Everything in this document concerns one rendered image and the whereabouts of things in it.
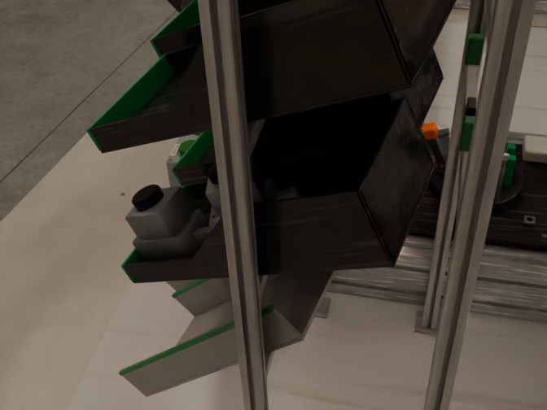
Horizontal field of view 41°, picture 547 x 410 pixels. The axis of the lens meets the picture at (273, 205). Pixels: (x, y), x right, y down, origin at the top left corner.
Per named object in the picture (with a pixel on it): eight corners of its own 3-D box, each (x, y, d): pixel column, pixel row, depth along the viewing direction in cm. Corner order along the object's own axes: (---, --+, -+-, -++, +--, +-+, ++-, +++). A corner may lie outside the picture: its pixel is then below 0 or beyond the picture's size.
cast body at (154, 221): (146, 265, 72) (108, 211, 69) (168, 236, 75) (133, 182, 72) (210, 260, 68) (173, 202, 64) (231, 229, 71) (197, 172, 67)
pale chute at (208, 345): (146, 398, 85) (117, 373, 84) (198, 316, 94) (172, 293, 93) (303, 341, 65) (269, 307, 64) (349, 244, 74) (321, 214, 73)
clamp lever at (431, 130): (435, 170, 112) (422, 131, 108) (436, 163, 114) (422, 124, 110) (459, 166, 111) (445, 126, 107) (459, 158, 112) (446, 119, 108)
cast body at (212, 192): (222, 249, 68) (186, 190, 65) (225, 224, 72) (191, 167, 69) (304, 217, 66) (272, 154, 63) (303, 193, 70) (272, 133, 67)
